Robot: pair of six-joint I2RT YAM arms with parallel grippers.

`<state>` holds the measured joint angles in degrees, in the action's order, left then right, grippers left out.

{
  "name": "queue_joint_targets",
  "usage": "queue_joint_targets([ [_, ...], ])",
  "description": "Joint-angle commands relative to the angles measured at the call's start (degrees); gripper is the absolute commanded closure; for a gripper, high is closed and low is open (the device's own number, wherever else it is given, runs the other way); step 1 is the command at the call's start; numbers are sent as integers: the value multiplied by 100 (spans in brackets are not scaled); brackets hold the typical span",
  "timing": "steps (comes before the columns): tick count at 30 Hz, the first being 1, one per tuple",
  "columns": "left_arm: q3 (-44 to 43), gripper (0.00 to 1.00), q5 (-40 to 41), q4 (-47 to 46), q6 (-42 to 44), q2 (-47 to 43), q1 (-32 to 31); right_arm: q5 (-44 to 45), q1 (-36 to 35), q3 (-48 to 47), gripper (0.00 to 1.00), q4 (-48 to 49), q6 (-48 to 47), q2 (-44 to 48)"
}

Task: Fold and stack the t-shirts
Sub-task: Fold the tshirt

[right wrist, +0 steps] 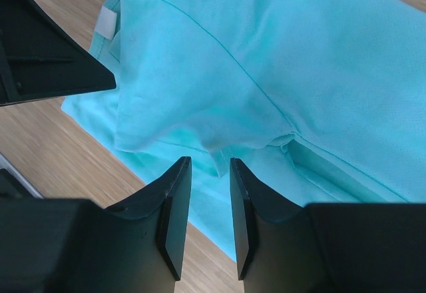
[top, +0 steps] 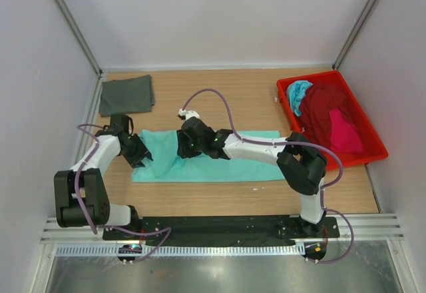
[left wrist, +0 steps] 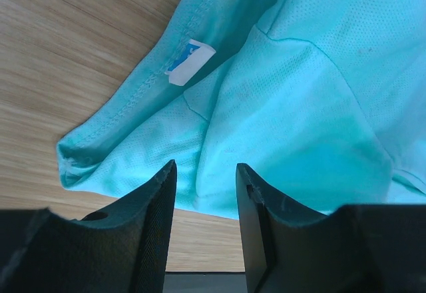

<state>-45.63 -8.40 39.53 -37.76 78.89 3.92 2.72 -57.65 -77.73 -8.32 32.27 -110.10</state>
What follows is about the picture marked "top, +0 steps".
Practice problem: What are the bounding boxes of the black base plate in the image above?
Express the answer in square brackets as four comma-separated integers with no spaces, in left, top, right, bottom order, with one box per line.
[102,215,340,248]

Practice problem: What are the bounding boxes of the turquoise t shirt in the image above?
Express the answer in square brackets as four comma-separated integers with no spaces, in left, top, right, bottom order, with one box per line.
[132,130,284,182]

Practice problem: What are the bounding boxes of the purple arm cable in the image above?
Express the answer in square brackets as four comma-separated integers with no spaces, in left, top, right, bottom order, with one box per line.
[179,88,354,266]
[75,123,172,262]

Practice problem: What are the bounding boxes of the dark red t shirt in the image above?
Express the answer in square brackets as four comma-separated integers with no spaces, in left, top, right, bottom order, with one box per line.
[299,83,353,149]

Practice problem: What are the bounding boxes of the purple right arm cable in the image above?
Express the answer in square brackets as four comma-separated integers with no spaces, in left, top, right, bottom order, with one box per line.
[179,88,354,266]

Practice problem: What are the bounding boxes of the light blue t shirt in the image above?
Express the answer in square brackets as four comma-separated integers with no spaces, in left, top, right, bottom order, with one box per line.
[286,80,313,117]

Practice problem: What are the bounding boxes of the pink t shirt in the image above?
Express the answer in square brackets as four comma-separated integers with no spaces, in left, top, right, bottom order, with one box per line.
[329,109,363,153]

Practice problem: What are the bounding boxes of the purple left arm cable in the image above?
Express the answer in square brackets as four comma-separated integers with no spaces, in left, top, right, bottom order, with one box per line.
[75,123,172,262]

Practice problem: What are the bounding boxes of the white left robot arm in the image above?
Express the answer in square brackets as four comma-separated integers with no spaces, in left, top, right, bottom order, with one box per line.
[54,115,152,240]

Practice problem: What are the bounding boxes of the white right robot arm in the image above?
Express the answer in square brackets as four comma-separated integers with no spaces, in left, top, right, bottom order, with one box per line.
[177,109,327,237]

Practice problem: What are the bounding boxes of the slotted cable duct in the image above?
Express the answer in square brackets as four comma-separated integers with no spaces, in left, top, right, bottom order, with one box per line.
[55,243,305,258]

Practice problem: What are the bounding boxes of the red plastic bin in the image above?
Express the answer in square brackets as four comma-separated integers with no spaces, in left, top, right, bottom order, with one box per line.
[277,71,389,167]

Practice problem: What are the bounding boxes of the folded grey t shirt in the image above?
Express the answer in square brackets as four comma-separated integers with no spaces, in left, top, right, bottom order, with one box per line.
[99,75,155,117]

